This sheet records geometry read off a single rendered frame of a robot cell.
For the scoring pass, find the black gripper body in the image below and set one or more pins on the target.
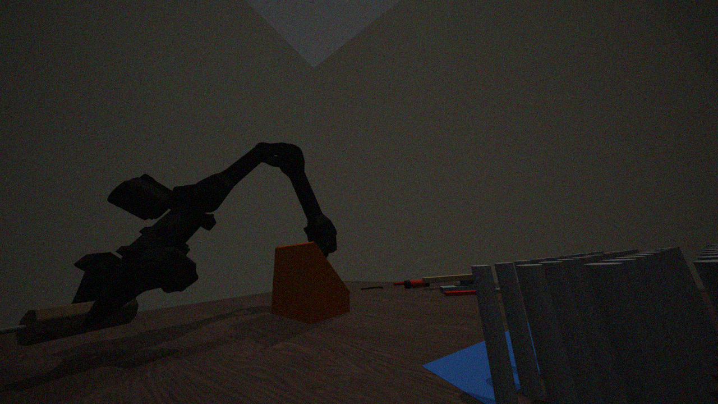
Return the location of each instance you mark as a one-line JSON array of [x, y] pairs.
[[156, 251]]

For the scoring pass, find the blue flat strip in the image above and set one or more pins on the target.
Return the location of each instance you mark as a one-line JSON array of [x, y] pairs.
[[469, 370]]

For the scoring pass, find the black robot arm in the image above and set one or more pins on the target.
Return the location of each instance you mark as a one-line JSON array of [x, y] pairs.
[[148, 199]]

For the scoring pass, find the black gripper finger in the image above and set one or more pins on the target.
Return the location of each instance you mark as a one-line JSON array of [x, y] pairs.
[[92, 283], [127, 282]]

